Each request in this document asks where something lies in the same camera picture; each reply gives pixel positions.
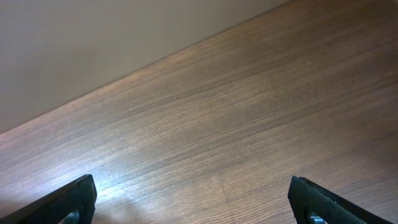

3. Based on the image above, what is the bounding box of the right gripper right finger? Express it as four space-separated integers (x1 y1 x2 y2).
288 176 391 224

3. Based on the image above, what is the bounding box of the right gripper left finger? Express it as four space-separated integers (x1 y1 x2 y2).
1 174 97 224

